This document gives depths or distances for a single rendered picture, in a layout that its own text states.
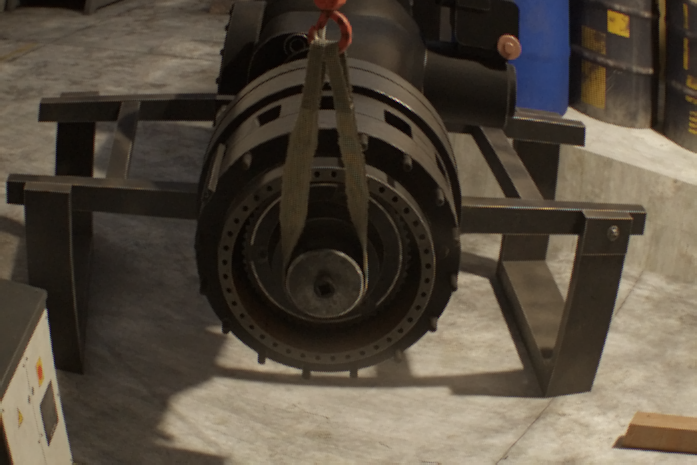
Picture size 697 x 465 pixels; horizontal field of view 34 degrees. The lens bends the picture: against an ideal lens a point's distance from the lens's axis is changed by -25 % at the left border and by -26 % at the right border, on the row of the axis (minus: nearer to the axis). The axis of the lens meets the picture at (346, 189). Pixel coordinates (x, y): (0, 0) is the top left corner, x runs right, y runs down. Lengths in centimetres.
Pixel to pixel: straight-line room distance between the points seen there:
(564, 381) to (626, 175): 138
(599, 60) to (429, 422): 230
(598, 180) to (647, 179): 28
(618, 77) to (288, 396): 239
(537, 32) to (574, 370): 183
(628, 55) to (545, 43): 51
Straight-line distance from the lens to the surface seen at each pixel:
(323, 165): 270
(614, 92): 578
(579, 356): 412
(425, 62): 414
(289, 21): 391
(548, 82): 556
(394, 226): 283
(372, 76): 310
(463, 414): 404
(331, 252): 269
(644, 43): 580
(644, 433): 379
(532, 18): 546
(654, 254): 534
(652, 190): 526
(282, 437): 381
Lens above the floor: 188
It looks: 19 degrees down
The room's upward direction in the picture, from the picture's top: 5 degrees clockwise
